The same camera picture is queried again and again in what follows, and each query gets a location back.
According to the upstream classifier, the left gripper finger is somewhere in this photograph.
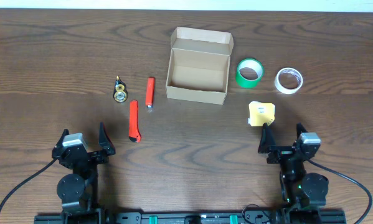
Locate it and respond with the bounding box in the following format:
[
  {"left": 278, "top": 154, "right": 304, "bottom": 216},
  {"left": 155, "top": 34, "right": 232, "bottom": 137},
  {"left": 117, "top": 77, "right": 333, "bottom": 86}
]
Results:
[
  {"left": 98, "top": 122, "right": 116, "bottom": 156},
  {"left": 52, "top": 129, "right": 69, "bottom": 157}
]

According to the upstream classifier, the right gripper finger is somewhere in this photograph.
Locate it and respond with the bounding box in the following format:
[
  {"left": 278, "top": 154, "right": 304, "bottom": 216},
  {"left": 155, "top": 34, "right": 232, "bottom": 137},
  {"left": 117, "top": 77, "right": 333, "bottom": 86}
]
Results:
[
  {"left": 258, "top": 123, "right": 276, "bottom": 154},
  {"left": 296, "top": 123, "right": 307, "bottom": 146}
]

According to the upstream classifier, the yellow sticky note pad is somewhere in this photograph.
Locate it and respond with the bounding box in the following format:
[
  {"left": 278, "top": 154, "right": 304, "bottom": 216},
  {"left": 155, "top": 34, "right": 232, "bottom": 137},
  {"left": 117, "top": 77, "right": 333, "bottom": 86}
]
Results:
[{"left": 248, "top": 101, "right": 275, "bottom": 126}]

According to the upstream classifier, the white masking tape roll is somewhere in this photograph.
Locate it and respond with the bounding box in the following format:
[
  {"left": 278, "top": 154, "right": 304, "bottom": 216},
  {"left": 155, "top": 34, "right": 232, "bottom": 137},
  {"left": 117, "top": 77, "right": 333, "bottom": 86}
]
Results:
[{"left": 274, "top": 67, "right": 303, "bottom": 95}]

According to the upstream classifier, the green tape roll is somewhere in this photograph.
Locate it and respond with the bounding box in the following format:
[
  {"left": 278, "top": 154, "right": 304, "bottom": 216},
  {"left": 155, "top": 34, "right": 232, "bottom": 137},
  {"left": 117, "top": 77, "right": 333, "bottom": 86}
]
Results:
[{"left": 235, "top": 58, "right": 265, "bottom": 89}]

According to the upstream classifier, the small orange lighter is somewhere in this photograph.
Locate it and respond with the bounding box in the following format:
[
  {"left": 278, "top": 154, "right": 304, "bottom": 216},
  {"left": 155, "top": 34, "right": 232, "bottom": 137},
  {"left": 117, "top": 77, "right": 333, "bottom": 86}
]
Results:
[{"left": 145, "top": 77, "right": 155, "bottom": 108}]

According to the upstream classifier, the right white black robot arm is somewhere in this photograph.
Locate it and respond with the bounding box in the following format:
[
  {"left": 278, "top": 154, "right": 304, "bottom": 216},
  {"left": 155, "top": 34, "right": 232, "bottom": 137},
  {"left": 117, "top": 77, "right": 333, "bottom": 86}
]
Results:
[{"left": 258, "top": 123, "right": 329, "bottom": 223}]

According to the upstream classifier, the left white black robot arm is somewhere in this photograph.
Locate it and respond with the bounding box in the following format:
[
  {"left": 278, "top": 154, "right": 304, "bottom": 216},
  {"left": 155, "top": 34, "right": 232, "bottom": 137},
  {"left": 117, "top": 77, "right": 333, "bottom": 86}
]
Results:
[{"left": 52, "top": 123, "right": 116, "bottom": 223}]

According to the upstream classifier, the long orange utility knife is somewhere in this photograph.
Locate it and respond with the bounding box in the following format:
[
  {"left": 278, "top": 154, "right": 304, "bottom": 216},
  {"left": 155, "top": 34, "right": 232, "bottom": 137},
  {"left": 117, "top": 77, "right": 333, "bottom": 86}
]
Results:
[{"left": 128, "top": 100, "right": 141, "bottom": 142}]

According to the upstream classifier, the open brown cardboard box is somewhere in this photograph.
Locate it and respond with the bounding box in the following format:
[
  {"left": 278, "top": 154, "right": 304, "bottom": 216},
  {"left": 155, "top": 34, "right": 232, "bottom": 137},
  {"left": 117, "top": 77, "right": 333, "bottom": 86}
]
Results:
[{"left": 166, "top": 27, "right": 234, "bottom": 105}]

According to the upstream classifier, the left black cable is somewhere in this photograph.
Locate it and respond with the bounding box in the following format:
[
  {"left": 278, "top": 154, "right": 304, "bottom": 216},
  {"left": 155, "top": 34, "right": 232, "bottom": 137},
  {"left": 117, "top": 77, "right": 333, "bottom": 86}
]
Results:
[{"left": 0, "top": 157, "right": 58, "bottom": 224}]

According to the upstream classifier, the black cable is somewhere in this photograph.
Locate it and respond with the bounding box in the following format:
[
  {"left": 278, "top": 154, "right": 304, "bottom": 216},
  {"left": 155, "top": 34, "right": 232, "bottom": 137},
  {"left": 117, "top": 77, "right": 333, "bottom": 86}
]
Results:
[
  {"left": 307, "top": 158, "right": 373, "bottom": 224},
  {"left": 0, "top": 157, "right": 58, "bottom": 224}
]

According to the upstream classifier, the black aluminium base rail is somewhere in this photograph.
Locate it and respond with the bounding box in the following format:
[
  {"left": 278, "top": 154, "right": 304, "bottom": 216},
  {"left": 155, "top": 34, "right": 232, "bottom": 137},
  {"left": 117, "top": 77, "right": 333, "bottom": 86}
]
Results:
[{"left": 34, "top": 208, "right": 346, "bottom": 224}]

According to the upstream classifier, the right black cable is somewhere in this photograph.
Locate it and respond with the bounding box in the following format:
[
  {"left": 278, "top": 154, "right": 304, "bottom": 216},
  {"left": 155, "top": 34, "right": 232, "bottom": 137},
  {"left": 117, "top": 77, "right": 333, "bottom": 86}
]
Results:
[{"left": 307, "top": 158, "right": 373, "bottom": 224}]

